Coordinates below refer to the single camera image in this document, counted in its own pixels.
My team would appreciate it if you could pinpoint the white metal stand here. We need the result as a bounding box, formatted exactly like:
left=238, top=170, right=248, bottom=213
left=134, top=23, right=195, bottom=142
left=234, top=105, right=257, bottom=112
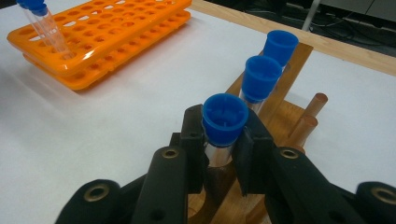
left=301, top=0, right=396, bottom=32

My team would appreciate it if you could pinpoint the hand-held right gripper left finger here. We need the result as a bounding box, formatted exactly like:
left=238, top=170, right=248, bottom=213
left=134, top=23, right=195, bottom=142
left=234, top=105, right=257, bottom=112
left=170, top=104, right=210, bottom=194

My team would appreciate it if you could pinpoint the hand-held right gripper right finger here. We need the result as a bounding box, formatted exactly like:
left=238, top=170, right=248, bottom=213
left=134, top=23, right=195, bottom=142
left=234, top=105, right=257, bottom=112
left=232, top=108, right=278, bottom=198

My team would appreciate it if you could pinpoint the orange plastic tube rack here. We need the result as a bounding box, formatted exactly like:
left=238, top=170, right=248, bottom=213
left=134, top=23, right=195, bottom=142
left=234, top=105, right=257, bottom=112
left=7, top=0, right=193, bottom=91

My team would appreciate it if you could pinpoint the blue-capped clear test tube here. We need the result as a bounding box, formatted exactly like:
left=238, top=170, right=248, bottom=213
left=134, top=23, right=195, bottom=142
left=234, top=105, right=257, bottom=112
left=238, top=55, right=284, bottom=117
left=16, top=0, right=76, bottom=60
left=201, top=92, right=250, bottom=169
left=262, top=29, right=300, bottom=69

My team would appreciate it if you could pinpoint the wooden test tube rack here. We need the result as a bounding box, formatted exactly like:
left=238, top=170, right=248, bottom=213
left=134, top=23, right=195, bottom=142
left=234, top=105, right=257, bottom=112
left=186, top=41, right=330, bottom=224

